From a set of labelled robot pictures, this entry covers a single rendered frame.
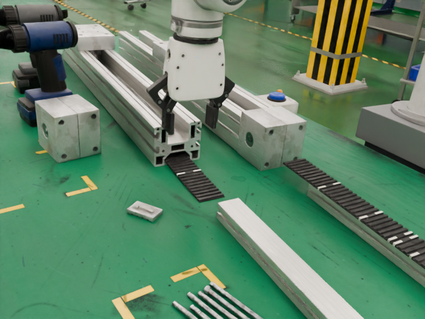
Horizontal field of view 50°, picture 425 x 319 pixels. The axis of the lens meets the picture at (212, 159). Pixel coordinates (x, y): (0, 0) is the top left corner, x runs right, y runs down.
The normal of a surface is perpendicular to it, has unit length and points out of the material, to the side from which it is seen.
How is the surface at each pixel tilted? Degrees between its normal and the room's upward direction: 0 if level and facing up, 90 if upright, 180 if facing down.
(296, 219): 0
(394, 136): 90
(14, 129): 0
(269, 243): 0
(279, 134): 90
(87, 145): 90
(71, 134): 90
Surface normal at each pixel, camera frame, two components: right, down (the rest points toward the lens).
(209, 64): 0.47, 0.44
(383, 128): -0.82, 0.21
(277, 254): 0.07, -0.89
